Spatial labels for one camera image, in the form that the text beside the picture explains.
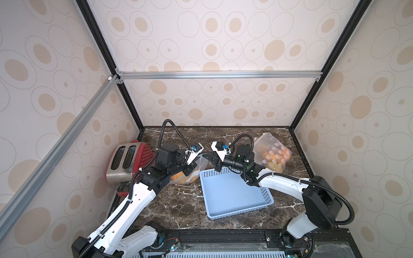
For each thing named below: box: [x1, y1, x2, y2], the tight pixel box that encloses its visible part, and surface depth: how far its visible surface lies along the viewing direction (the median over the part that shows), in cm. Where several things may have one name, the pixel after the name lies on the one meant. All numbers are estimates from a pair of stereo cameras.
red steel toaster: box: [105, 140, 157, 186], surface depth 83 cm
